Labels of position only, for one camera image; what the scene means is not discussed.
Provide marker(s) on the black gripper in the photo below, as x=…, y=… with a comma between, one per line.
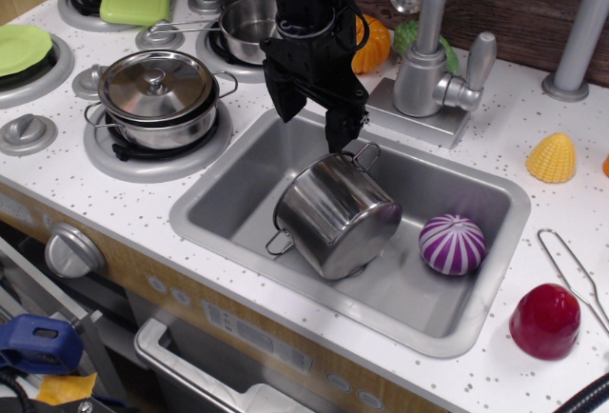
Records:
x=315, y=66

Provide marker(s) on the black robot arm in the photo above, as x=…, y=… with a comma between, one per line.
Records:
x=316, y=14

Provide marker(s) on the grey toy sink basin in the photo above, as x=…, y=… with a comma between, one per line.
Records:
x=229, y=211

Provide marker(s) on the steel pot with lid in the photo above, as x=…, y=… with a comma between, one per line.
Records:
x=157, y=99

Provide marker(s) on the orange toy pumpkin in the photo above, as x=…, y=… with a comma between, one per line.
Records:
x=376, y=50

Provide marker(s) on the silver toy faucet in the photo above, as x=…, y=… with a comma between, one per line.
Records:
x=425, y=100

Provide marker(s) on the green toy vegetable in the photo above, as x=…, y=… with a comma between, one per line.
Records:
x=406, y=33

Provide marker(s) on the grey stove knob back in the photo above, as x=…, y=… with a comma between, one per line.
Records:
x=206, y=7

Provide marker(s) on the grey stove knob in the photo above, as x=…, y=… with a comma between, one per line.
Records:
x=85, y=84
x=161, y=35
x=206, y=7
x=27, y=134

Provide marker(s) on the grey stove knob upper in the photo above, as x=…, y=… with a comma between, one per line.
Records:
x=161, y=35

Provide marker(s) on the purple white striped onion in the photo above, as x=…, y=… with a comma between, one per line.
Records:
x=452, y=245

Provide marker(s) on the grey stove knob middle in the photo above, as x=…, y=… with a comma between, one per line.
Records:
x=85, y=84

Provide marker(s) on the yellow toy corn piece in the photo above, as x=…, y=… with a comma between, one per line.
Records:
x=553, y=160

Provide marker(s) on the grey oven dial knob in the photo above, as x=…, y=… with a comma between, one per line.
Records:
x=71, y=254

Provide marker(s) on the grey stove knob front left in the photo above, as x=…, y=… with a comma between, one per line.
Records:
x=27, y=134

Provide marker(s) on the green plate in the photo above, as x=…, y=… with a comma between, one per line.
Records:
x=22, y=46

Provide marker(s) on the red toy apple half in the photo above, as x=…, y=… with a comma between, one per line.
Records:
x=546, y=322

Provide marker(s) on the blue clamp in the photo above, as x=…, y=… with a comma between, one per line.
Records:
x=40, y=345

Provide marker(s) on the steel saucepan with wire handle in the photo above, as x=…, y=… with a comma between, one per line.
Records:
x=244, y=24

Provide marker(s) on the grey vertical post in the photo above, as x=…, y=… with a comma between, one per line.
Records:
x=567, y=83

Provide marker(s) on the wire utensil handle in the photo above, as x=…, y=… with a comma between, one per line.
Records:
x=574, y=274

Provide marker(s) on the silver oven door handle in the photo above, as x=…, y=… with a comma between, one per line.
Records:
x=258, y=398

